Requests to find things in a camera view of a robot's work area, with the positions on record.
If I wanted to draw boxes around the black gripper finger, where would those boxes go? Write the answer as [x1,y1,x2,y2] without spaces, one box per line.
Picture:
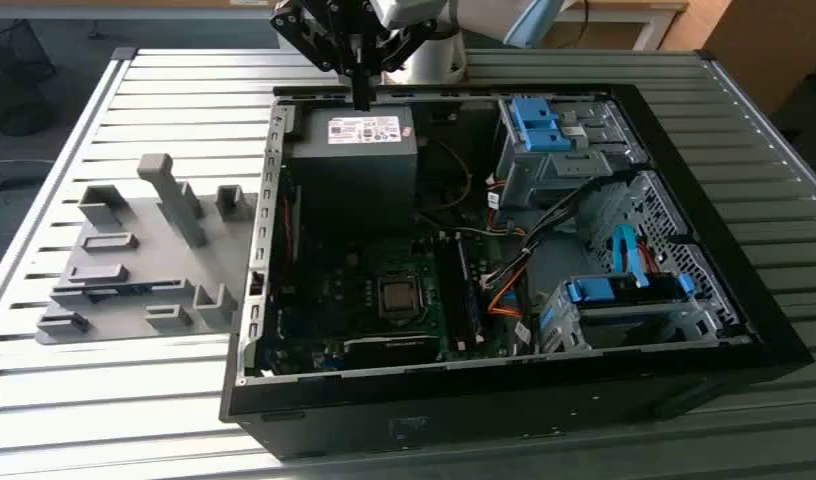
[268,0,362,110]
[360,22,440,110]

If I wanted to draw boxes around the black RAM slot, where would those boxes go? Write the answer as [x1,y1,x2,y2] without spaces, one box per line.
[436,232,468,351]

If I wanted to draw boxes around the grey power supply unit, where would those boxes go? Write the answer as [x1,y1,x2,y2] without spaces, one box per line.
[288,102,422,224]

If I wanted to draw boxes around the blue plastic drive latch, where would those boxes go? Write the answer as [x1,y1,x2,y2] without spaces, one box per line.
[511,97,575,152]

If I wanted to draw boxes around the grey metal drive cage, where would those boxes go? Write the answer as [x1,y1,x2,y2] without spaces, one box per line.
[494,97,650,211]

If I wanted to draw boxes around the black mesh wastebasket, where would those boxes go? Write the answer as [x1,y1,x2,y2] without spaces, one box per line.
[0,18,57,137]

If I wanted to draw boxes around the silver CPU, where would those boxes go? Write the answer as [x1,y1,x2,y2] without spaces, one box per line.
[379,275,420,314]

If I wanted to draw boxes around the grey parts rack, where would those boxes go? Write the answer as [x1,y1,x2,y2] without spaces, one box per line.
[35,152,260,346]

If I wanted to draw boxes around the green motherboard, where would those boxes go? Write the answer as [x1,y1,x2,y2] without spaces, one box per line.
[273,229,516,374]

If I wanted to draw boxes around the wooden cabinet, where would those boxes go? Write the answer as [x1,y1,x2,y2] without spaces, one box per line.
[660,0,816,119]

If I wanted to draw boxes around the black CPU socket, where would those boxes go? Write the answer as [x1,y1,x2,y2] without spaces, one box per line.
[372,269,428,324]

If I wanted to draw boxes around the blue disk carrier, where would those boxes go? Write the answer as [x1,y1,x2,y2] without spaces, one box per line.
[563,272,695,307]

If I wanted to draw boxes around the black hard disk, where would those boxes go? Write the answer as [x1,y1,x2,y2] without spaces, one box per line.
[611,277,683,304]

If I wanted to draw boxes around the black graphics card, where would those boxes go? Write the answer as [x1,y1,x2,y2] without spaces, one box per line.
[344,335,444,371]

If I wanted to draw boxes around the black open PC case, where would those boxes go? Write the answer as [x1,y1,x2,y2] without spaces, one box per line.
[219,82,816,461]

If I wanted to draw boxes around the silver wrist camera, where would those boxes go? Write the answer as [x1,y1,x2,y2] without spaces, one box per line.
[371,0,450,30]

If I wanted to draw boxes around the black cable bundle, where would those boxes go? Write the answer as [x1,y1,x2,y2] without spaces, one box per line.
[480,169,640,289]

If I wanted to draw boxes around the blue flat data cable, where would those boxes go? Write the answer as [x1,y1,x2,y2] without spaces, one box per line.
[611,224,654,289]

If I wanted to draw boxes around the orange wires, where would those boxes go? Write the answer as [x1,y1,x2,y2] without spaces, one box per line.
[486,279,524,317]

